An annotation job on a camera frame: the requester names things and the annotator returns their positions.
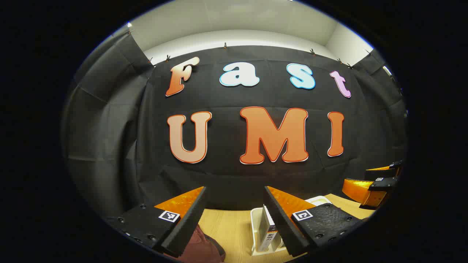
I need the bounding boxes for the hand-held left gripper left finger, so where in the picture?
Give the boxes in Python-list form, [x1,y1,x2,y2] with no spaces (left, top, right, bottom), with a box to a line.
[105,186,208,258]

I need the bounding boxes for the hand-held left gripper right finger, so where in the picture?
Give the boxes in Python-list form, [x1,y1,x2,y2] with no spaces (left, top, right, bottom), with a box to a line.
[264,185,367,257]

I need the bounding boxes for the white portrait cover book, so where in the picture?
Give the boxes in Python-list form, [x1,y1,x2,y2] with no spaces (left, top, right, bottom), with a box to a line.
[257,205,282,252]

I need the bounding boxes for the maroon schoolbag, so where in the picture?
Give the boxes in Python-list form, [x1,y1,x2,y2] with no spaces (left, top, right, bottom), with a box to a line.
[172,224,226,263]

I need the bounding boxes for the white bookshelf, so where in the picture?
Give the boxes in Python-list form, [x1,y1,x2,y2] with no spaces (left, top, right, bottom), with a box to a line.
[250,195,332,256]

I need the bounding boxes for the black backdrop cloth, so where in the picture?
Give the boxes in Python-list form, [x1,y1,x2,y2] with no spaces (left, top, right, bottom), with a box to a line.
[61,32,408,220]

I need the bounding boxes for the row of small cloth clips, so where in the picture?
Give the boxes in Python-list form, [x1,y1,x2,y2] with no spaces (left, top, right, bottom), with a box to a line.
[126,29,372,70]

